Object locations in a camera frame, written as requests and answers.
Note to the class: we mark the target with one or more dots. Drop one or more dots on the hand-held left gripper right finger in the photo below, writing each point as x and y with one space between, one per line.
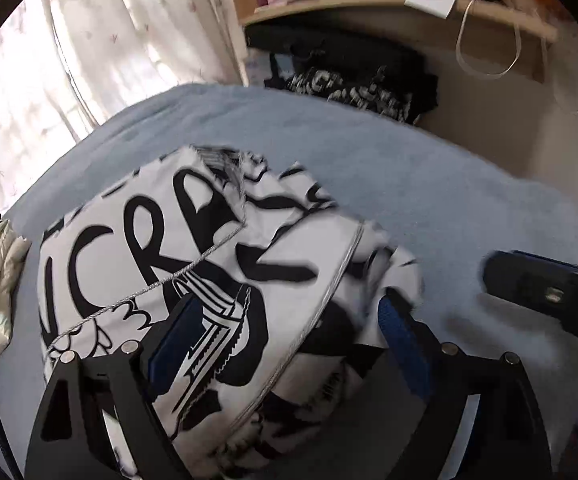
401 345

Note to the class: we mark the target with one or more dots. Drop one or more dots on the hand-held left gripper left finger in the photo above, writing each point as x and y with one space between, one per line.
176 340

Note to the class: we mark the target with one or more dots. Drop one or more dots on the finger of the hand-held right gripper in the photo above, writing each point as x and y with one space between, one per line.
534 285

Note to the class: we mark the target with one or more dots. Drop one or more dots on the black white printed jacket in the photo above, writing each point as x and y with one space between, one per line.
119 240

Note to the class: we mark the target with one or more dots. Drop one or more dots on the black white printed cloth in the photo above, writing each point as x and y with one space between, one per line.
369 95

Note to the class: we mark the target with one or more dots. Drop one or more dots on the white paper sheet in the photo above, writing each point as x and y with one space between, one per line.
431 2

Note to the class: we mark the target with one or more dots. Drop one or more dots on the plain black cloth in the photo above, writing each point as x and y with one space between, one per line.
329 47

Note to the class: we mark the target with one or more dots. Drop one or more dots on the wooden shelf with items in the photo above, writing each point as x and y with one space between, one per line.
369 5

